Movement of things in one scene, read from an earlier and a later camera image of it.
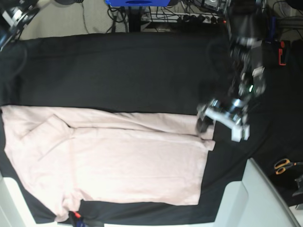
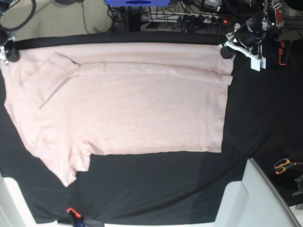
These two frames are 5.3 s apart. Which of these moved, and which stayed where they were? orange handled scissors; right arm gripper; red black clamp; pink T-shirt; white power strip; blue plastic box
Moved: right arm gripper; pink T-shirt
Stayed: white power strip; blue plastic box; red black clamp; orange handled scissors
